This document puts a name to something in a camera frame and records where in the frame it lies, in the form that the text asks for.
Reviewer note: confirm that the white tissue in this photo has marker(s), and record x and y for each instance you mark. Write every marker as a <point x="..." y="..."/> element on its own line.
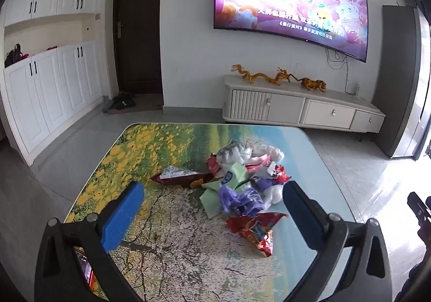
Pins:
<point x="261" y="153"/>

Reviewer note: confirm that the dark entrance door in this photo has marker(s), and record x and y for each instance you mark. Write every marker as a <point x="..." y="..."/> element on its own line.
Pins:
<point x="136" y="25"/>

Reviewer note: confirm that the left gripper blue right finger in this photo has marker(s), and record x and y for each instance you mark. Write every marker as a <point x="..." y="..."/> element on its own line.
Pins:
<point x="307" y="214"/>

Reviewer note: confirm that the black bag on shelf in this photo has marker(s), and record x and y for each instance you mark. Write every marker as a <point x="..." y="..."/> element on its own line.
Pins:
<point x="14" y="56"/>

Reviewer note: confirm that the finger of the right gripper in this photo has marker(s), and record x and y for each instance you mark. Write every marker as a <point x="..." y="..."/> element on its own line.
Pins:
<point x="418" y="207"/>

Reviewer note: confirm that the dark red chip bag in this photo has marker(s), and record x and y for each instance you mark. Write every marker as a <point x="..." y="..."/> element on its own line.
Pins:
<point x="175" y="176"/>

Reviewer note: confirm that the green paper package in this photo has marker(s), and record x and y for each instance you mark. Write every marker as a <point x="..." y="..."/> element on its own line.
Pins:
<point x="211" y="198"/>

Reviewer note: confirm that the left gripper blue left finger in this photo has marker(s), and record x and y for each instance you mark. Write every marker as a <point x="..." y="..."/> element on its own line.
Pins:
<point x="119" y="214"/>

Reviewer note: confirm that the landscape print table mat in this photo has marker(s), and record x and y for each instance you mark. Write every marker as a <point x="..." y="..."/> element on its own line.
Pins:
<point x="174" y="251"/>

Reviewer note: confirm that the white wall cupboard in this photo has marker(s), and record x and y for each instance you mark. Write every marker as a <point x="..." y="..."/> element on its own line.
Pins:
<point x="60" y="81"/>

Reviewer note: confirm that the black shoes at door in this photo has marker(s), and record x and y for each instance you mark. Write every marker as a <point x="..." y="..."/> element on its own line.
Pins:
<point x="123" y="101"/>

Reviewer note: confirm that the white TV cabinet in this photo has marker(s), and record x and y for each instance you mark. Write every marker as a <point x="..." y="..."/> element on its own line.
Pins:
<point x="290" y="104"/>

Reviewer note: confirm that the purple plastic wrapper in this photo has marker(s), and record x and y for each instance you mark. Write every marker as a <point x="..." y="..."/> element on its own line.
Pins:
<point x="248" y="202"/>

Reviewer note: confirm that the golden dragon figurine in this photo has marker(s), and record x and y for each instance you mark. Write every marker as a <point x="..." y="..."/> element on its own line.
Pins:
<point x="246" y="75"/>

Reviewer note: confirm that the golden tiger figurine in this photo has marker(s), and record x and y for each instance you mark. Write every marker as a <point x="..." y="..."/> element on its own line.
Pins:
<point x="311" y="85"/>

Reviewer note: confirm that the red snack bag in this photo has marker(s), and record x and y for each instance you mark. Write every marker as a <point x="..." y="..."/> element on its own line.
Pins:
<point x="257" y="230"/>

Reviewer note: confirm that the wall mounted television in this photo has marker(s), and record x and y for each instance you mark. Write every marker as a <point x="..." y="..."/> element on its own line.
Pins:
<point x="340" y="25"/>

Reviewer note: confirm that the red barcode packet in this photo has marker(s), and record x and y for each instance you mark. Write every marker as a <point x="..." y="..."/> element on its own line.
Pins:
<point x="275" y="171"/>

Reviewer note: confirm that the grey tall cabinet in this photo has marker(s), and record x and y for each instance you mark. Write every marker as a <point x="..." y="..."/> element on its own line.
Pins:
<point x="398" y="76"/>

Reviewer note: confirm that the grey white wrapper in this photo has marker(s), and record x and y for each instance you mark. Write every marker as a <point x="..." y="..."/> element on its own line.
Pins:
<point x="234" y="152"/>

